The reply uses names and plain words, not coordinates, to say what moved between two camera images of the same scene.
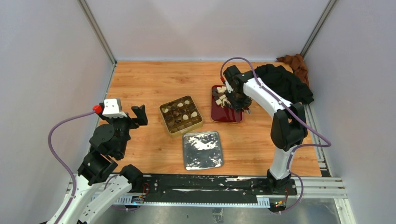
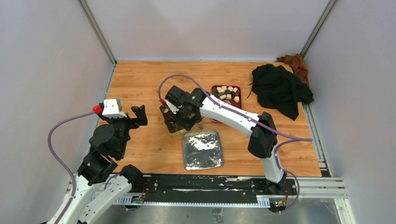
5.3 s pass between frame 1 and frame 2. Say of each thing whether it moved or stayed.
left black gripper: stayed
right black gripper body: moved
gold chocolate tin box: stayed
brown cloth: stayed
